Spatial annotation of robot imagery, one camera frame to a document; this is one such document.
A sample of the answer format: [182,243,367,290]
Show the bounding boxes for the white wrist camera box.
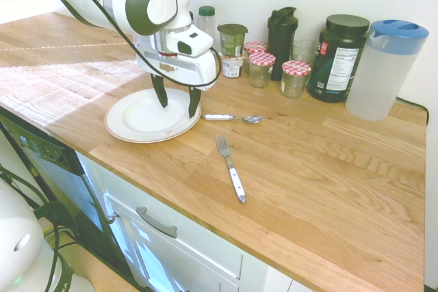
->
[170,26,215,59]

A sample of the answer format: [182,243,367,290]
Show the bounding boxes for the white cabinet door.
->
[107,202,240,292]

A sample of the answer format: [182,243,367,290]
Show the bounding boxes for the white handled metal spoon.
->
[201,113,263,125]

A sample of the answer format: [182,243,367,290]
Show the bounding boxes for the silver drawer handle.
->
[135,206,179,239]

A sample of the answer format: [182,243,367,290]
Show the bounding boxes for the black dishwasher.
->
[0,107,138,286]

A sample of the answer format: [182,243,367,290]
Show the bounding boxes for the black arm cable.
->
[56,0,222,92]

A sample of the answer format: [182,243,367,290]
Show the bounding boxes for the clear pitcher with blue lid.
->
[344,19,430,122]

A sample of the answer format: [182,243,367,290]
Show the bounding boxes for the white drawer front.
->
[102,189,244,281]

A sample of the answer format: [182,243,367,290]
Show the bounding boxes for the clear bottle with green cap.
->
[197,5,217,49]

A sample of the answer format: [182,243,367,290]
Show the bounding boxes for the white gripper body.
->
[134,40,218,90]

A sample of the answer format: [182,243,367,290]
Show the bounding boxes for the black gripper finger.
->
[150,75,169,109]
[186,85,203,120]

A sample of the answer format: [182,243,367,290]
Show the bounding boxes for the white handled metal fork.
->
[215,133,247,204]

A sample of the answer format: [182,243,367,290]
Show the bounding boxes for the white yogurt cup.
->
[220,53,248,79]

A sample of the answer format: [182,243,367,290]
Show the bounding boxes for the green yogurt cup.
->
[216,23,248,57]

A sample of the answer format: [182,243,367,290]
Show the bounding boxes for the black shaker bottle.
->
[266,6,298,81]

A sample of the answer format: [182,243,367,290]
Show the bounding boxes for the black protein powder tub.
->
[307,14,372,104]

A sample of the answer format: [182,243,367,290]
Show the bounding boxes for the white plate with gold rim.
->
[104,87,202,144]

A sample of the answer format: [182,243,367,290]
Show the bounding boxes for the glass jar red checked lid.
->
[280,59,312,99]
[243,41,268,74]
[247,51,276,89]

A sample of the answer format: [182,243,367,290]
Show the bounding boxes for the clear glass tumbler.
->
[290,39,321,86]

